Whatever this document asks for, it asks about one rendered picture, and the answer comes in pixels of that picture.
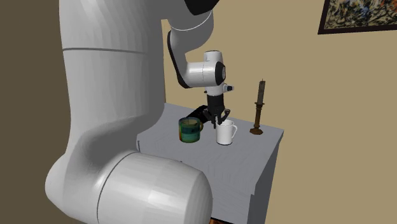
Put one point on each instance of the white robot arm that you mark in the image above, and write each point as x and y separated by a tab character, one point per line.
108	93

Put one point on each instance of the brown candlestick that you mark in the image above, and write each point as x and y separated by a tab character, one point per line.
257	119

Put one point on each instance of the grey candle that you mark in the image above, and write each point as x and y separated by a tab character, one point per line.
261	91

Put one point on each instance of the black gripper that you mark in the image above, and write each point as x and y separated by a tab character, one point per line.
215	104

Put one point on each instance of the grey cabinet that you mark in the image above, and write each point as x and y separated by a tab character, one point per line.
242	167

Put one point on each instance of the black flat object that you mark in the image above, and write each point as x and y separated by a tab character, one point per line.
198	113

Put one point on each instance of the green patterned mug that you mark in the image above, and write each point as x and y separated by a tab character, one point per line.
189	131

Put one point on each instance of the dark framed wall picture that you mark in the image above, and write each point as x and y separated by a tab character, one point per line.
356	15

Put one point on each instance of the white mug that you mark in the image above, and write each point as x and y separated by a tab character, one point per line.
225	133

